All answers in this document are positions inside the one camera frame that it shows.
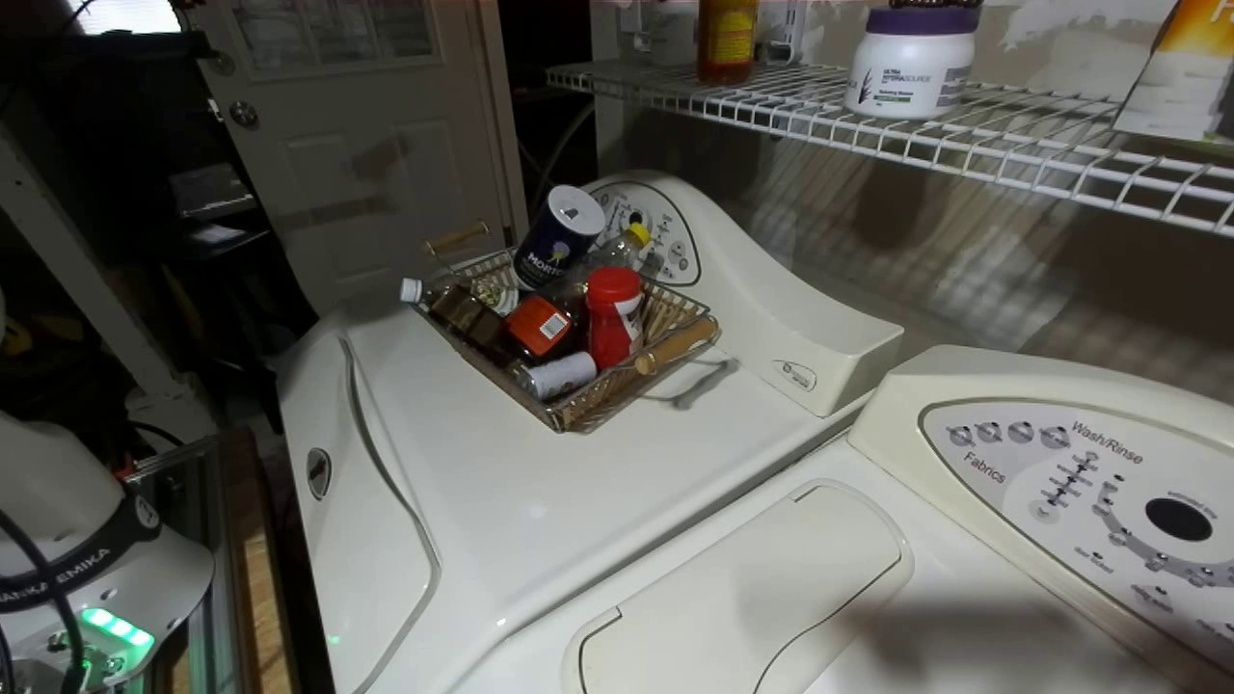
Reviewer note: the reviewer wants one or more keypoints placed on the amber glass bottle yellow label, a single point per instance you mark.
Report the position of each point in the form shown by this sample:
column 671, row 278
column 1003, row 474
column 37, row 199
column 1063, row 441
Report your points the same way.
column 727, row 41

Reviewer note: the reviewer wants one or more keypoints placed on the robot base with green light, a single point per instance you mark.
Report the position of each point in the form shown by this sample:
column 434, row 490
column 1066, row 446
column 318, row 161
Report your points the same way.
column 88, row 577

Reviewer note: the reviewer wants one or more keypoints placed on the white small tube bottle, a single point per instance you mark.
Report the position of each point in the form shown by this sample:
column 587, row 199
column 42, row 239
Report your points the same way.
column 547, row 379

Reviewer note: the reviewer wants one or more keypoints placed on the wicker basket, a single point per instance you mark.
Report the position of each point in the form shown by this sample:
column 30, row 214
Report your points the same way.
column 568, row 351

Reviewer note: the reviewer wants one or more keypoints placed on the left white washing machine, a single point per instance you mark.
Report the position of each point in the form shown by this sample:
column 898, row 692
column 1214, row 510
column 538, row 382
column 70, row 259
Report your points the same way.
column 439, row 514

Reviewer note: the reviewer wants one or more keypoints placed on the white washing machine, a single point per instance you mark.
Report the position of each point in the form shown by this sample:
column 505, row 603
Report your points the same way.
column 439, row 514
column 984, row 526

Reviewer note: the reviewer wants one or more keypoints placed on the right white washing machine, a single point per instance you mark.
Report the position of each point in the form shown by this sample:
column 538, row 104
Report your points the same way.
column 984, row 526

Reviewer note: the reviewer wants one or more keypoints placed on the red spray can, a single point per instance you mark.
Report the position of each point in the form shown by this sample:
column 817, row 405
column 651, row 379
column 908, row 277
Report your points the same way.
column 611, row 315

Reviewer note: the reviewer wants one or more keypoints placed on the dark blue white-capped can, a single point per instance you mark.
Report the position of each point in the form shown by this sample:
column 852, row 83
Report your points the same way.
column 560, row 232

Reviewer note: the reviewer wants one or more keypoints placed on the white panel door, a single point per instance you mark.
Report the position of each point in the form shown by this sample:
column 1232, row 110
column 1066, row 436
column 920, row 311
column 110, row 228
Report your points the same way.
column 374, row 131

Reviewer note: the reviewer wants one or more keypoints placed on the white jar purple lid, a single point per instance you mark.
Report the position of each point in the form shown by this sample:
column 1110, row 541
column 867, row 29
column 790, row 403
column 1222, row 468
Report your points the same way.
column 911, row 58

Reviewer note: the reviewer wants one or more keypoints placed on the orange white box on shelf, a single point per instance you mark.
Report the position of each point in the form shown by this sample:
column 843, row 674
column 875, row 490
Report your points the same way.
column 1186, row 90

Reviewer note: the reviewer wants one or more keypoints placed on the white wire shelf rack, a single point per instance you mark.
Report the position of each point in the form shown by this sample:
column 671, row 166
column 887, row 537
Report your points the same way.
column 1045, row 145

